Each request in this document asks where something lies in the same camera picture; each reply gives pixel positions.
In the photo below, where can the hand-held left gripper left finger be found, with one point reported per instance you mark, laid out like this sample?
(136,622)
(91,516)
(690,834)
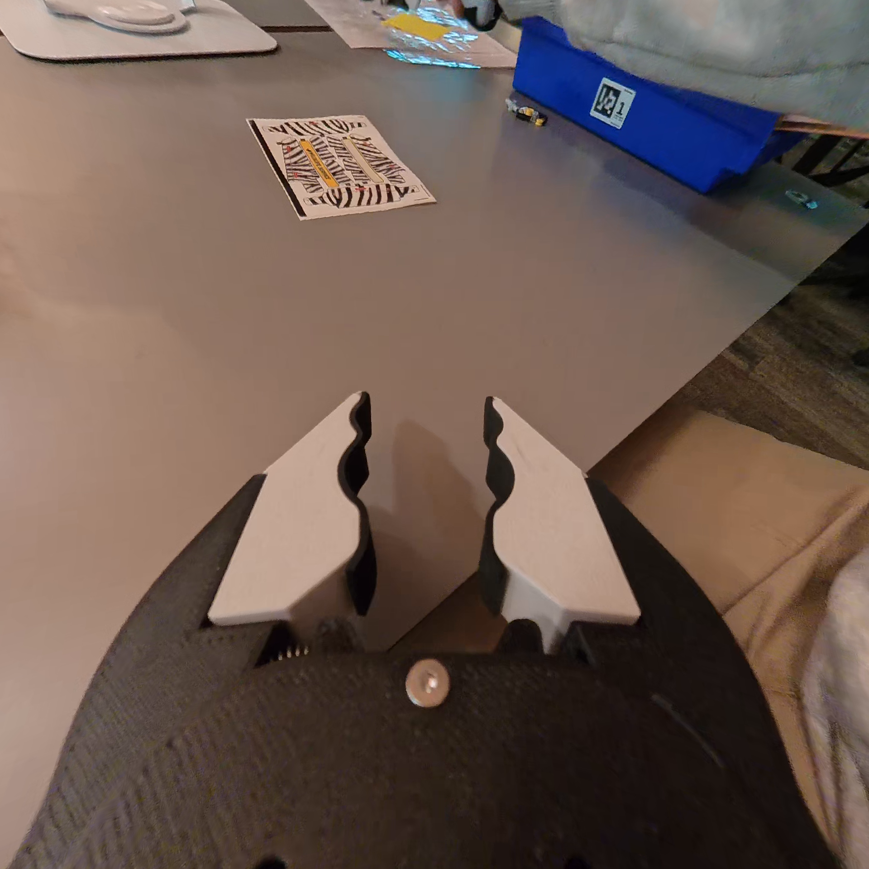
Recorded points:
(292,536)

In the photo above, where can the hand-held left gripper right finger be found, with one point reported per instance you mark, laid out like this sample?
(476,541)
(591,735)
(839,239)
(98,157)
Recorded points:
(563,550)

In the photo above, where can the small black yellow lego piece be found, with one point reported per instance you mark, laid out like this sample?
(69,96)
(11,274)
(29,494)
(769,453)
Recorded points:
(533,115)

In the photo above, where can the yellow paper piece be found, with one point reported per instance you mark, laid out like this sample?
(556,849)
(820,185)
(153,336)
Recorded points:
(417,26)

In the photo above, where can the clear plastic bag with paper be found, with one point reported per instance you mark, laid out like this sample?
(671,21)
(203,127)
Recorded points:
(353,27)

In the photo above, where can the person's leg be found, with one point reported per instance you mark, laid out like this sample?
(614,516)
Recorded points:
(747,529)

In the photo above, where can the zebra striped sticker sheet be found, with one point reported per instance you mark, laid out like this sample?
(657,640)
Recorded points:
(339,170)

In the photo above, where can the blue plastic bin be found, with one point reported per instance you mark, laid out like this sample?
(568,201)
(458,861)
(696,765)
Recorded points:
(679,142)

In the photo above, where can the white tablet stand base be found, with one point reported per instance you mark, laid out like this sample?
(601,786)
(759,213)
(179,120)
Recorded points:
(224,37)

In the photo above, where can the person's torso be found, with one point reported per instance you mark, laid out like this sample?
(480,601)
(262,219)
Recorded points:
(845,713)

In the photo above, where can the small clear plastic piece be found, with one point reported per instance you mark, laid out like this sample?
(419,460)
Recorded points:
(802,199)

